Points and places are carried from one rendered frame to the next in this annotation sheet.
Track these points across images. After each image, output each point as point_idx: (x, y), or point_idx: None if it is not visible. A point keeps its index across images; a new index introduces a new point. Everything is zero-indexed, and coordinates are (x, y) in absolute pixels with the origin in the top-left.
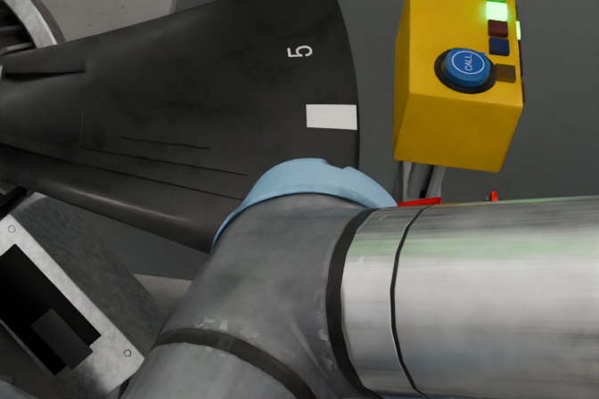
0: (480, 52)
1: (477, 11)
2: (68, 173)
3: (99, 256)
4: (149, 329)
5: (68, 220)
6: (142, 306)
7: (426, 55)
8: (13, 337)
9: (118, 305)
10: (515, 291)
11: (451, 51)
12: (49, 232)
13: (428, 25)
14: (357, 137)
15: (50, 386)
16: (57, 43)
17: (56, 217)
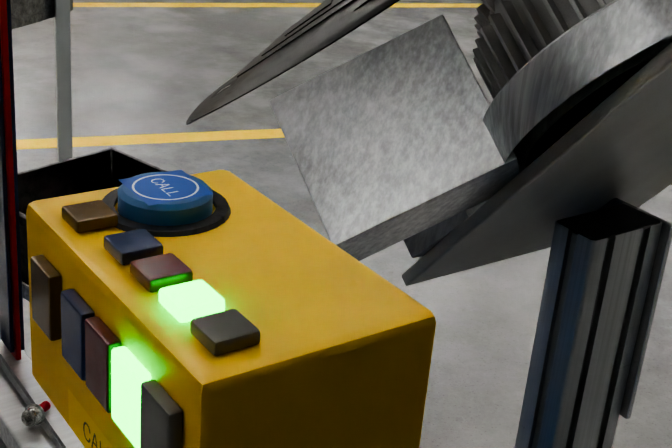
0: (157, 203)
1: (234, 297)
2: None
3: (405, 158)
4: (305, 154)
5: (454, 139)
6: (336, 179)
7: (250, 207)
8: (352, 29)
9: (335, 117)
10: None
11: (208, 191)
12: (425, 70)
13: (297, 244)
14: None
15: (307, 54)
16: (593, 21)
17: (453, 113)
